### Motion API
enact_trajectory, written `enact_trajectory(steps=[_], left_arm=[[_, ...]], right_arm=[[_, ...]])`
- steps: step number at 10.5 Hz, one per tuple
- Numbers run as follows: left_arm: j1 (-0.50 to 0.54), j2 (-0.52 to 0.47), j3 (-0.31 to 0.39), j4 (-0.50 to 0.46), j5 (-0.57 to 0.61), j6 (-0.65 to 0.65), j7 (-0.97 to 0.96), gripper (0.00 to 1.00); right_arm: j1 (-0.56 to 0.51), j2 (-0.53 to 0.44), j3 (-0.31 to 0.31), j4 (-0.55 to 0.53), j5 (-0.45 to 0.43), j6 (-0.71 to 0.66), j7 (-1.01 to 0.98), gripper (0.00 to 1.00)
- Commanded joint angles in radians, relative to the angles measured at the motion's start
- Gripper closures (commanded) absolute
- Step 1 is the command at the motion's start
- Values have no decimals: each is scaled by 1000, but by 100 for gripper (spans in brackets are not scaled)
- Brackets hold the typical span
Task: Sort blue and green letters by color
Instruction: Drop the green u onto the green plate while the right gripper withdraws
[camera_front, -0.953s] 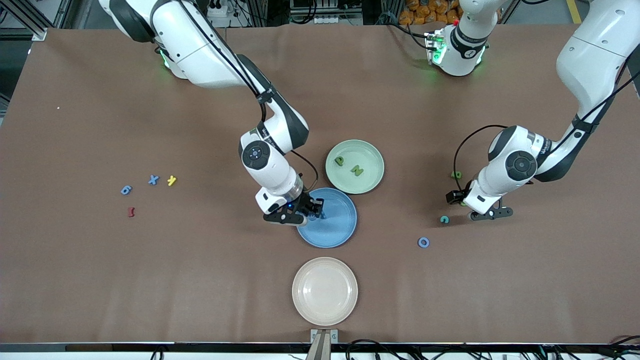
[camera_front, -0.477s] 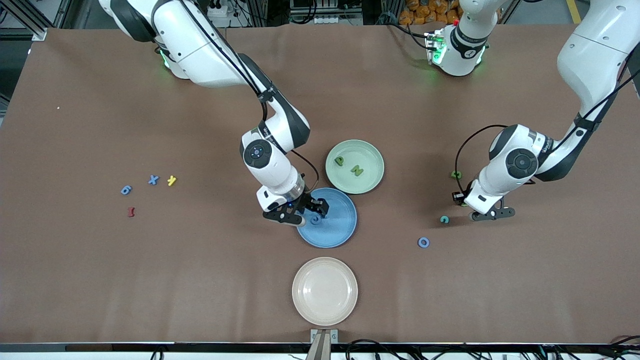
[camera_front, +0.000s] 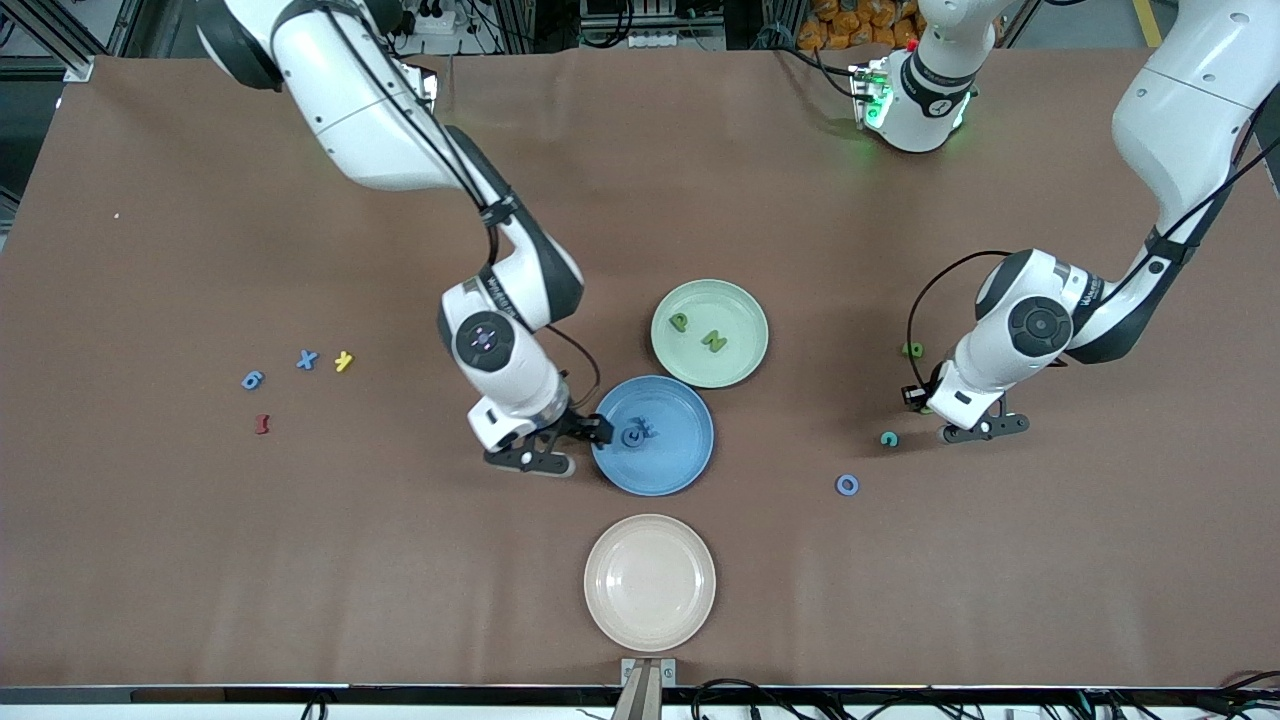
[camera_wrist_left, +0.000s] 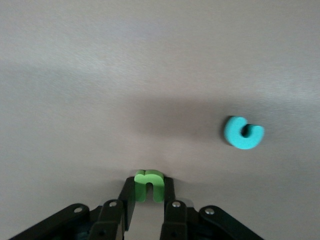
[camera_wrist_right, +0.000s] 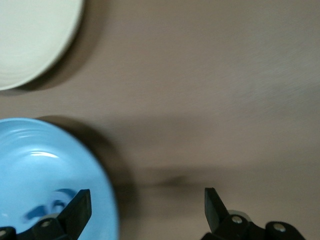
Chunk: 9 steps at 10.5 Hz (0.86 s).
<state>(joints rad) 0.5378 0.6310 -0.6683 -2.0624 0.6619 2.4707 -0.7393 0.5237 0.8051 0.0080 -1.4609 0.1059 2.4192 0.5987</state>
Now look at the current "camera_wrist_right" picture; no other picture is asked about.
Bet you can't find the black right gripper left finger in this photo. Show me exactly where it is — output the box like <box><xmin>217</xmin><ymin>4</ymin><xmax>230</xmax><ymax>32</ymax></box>
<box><xmin>0</xmin><ymin>189</ymin><xmax>91</xmax><ymax>240</ymax></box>

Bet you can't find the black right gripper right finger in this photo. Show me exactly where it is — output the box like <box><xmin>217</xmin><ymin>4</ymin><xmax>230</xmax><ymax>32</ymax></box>
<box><xmin>201</xmin><ymin>187</ymin><xmax>306</xmax><ymax>240</ymax></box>

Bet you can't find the blue foam letter G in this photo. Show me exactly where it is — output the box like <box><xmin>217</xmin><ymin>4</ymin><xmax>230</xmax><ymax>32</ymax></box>
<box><xmin>53</xmin><ymin>187</ymin><xmax>77</xmax><ymax>202</ymax></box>

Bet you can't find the blue plate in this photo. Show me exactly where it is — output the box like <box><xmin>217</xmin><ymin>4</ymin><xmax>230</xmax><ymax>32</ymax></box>
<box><xmin>0</xmin><ymin>117</ymin><xmax>120</xmax><ymax>240</ymax></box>

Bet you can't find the brown table cover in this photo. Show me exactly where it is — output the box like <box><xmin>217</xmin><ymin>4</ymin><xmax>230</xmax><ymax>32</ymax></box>
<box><xmin>0</xmin><ymin>0</ymin><xmax>320</xmax><ymax>240</ymax></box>

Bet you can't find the beige plate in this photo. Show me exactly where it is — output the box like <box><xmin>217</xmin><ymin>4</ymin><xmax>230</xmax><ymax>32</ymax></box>
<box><xmin>0</xmin><ymin>0</ymin><xmax>84</xmax><ymax>91</ymax></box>

